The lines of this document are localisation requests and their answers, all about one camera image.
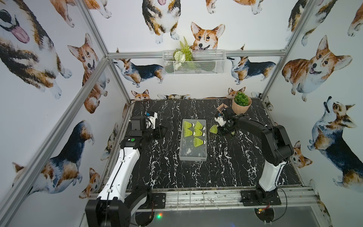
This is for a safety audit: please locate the green shuttlecock three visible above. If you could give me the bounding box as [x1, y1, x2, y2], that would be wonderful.
[209, 125, 218, 134]

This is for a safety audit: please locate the green shuttlecock six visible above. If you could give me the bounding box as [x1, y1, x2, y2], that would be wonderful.
[183, 128, 195, 137]

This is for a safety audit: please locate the green shuttlecock two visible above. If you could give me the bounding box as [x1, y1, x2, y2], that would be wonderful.
[183, 121, 195, 129]

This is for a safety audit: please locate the green shuttlecock one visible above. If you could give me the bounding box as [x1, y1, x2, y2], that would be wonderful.
[194, 121, 206, 131]

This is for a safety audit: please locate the clear plastic storage box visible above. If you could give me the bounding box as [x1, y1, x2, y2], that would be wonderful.
[179, 119, 207, 162]

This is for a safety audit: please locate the green shuttlecock seven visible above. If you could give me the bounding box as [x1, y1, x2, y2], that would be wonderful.
[193, 129, 205, 137]

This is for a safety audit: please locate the green shuttlecock eight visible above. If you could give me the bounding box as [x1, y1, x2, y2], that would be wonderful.
[193, 137, 206, 148]

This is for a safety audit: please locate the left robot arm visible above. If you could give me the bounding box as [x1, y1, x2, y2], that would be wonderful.
[85, 126, 168, 227]

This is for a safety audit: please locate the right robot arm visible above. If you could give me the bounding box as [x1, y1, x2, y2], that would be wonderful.
[215, 107, 294, 206]

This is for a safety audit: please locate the pink slotted scoop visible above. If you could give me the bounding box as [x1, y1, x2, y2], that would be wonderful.
[216, 104, 228, 113]

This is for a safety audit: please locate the pink pot with succulent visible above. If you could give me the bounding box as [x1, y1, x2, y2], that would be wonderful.
[232, 92, 252, 115]

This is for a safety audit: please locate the green fern plant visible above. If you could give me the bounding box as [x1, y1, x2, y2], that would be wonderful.
[173, 37, 193, 70]

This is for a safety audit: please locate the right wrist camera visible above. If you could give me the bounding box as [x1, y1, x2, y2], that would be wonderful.
[214, 115, 226, 127]

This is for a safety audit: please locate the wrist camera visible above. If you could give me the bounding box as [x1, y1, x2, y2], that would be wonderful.
[129, 111, 158, 138]
[214, 115, 226, 127]

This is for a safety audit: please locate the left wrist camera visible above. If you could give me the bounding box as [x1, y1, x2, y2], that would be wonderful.
[129, 111, 158, 138]

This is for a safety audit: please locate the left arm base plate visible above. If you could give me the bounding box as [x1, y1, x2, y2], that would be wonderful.
[124, 193, 166, 210]

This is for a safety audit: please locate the white wire wall basket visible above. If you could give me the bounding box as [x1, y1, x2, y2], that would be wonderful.
[162, 50, 226, 75]

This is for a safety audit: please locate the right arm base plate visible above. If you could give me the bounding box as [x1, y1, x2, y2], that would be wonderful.
[240, 189, 282, 207]

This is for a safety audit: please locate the aluminium front rail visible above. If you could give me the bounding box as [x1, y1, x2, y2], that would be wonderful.
[84, 189, 324, 213]

